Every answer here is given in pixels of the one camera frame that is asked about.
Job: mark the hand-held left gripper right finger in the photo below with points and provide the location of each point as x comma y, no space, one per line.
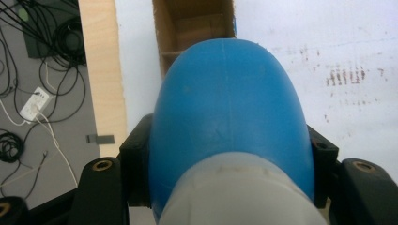
322,162

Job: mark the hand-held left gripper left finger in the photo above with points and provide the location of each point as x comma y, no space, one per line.
137,162

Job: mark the blue bottle with white cap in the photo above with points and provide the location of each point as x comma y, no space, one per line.
231,103

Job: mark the blue cardboard box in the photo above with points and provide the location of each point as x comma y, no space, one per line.
194,28

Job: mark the black tape strip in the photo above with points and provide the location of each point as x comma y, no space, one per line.
100,139

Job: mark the white power strip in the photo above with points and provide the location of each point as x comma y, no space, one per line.
34,104

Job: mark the white table mat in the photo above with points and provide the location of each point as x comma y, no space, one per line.
344,37

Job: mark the dark grey floor plate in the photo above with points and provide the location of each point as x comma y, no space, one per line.
37,47

